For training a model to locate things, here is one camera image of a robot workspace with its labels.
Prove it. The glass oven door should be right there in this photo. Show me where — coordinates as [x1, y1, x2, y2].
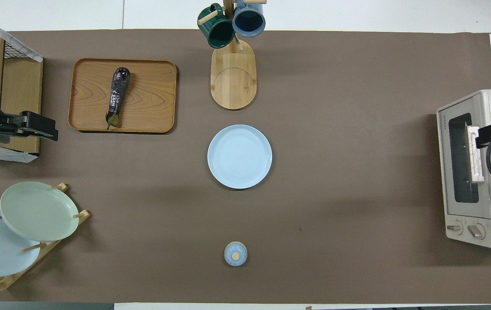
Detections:
[437, 97, 491, 220]

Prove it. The wooden plate rack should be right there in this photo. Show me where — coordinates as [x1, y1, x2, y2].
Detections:
[0, 183, 91, 296]

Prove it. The pale green plate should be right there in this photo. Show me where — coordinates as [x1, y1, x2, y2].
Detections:
[0, 181, 80, 242]

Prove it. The light blue round plate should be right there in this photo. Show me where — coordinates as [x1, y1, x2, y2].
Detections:
[207, 124, 273, 189]

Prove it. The brown table mat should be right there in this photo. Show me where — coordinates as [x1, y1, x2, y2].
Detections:
[0, 29, 491, 304]

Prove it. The wooden shelf with wire mesh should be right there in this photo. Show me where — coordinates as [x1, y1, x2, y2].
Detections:
[0, 9, 44, 163]

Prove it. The rectangular wooden tray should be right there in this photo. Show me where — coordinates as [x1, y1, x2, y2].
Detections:
[68, 58, 178, 134]

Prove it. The wooden mug tree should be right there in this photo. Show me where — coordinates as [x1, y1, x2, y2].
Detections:
[197, 0, 267, 111]

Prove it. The blue mug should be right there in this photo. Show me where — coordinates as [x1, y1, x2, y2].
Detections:
[232, 0, 267, 38]

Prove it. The dark purple eggplant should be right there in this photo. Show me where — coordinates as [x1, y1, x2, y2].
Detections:
[106, 67, 131, 130]

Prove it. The dark green mug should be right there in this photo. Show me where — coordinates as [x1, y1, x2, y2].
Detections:
[197, 3, 236, 49]

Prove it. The small blue lid wooden knob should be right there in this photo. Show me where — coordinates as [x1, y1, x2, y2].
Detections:
[224, 242, 248, 267]

